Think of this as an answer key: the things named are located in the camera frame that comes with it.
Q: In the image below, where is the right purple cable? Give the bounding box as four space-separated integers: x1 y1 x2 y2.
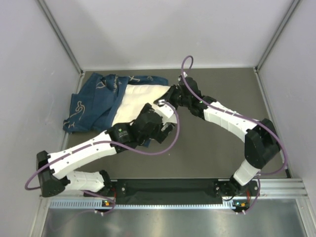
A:
181 55 289 214

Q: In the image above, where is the right aluminium frame post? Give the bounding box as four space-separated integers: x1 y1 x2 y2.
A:
256 0 315 176

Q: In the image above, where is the aluminium frame post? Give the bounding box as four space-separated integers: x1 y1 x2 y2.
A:
37 0 86 180
256 0 315 176

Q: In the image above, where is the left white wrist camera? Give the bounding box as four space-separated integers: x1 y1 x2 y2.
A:
154 100 177 125

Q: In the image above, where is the aluminium front frame rail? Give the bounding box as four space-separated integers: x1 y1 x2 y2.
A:
40 175 304 198

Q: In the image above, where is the dark blue embroidered pillowcase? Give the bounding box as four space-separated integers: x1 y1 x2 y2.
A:
63 73 169 133

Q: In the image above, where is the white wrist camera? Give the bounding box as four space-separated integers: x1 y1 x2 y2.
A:
154 100 177 125
178 72 188 84

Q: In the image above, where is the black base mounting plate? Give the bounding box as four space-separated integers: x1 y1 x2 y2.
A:
83 178 259 199

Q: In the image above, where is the left aluminium frame post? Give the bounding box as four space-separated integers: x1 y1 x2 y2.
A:
37 0 86 180

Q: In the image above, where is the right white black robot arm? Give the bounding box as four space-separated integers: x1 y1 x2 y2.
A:
160 77 281 196

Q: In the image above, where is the grey slotted cable duct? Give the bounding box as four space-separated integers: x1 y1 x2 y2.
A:
49 199 246 210

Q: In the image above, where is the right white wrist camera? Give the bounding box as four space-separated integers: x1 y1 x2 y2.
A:
178 72 188 84

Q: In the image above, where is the cream pillow with bear print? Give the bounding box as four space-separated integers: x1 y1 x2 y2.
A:
112 84 170 125

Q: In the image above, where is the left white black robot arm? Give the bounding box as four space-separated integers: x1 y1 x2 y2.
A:
37 104 177 198

